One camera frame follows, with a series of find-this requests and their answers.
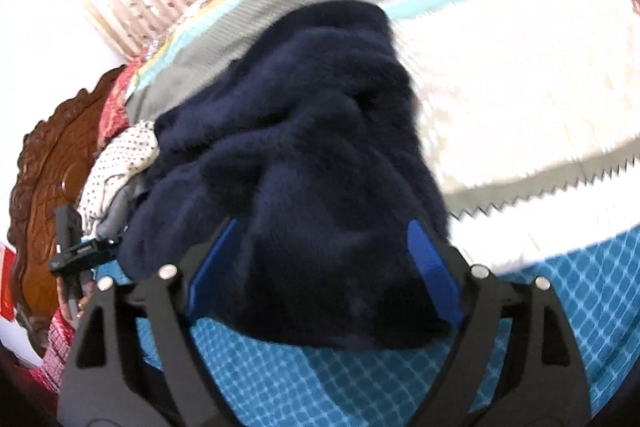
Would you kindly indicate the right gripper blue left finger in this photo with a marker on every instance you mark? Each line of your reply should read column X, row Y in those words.
column 207, row 265

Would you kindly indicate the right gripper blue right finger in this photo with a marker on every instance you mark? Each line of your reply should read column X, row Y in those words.
column 441, row 269

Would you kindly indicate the dark navy fleece garment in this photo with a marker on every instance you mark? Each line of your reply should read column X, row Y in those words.
column 309, row 141

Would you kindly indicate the person's left hand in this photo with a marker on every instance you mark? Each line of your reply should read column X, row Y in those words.
column 72, row 312

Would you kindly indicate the grey folded garment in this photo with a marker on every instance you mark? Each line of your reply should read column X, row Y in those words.
column 115, row 219

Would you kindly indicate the carved wooden headboard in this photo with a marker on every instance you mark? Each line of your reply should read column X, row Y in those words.
column 52, row 170

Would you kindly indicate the white dotted folded garment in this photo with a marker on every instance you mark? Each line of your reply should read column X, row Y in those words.
column 128, row 154

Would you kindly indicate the red floral pillow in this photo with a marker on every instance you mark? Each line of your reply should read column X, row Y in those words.
column 114, row 118

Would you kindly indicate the striped patterned bedspread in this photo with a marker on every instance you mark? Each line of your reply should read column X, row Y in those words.
column 529, row 118

